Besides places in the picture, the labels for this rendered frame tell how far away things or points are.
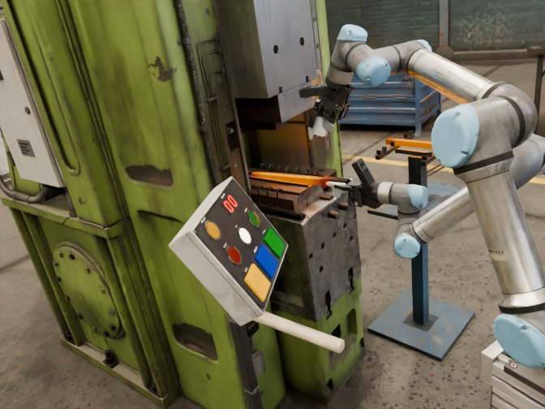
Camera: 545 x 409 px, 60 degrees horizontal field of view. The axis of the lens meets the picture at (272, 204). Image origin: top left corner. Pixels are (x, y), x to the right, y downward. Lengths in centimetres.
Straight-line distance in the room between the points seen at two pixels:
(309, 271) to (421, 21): 832
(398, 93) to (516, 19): 413
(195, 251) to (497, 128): 70
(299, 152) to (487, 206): 119
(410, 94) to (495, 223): 445
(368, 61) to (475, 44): 822
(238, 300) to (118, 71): 93
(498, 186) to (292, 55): 90
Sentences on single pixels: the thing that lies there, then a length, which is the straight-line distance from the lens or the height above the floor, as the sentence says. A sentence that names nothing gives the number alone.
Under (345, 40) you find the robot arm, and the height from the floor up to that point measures 153.
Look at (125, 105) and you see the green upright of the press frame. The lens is 177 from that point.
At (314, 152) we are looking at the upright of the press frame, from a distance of 205.
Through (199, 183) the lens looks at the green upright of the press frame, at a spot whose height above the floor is 115.
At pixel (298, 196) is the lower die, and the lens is 173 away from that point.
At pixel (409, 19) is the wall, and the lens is 991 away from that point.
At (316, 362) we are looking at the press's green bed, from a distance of 209.
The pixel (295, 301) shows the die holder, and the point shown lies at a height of 53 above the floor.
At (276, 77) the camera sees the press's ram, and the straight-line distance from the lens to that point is 158.
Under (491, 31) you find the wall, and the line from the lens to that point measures 936.
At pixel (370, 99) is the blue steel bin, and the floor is 40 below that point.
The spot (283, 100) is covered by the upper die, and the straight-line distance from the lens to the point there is 161.
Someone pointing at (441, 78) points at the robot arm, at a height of 143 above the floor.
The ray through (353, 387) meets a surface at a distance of 231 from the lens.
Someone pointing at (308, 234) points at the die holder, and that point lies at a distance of 172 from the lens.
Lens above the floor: 168
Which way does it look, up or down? 24 degrees down
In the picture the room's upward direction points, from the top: 9 degrees counter-clockwise
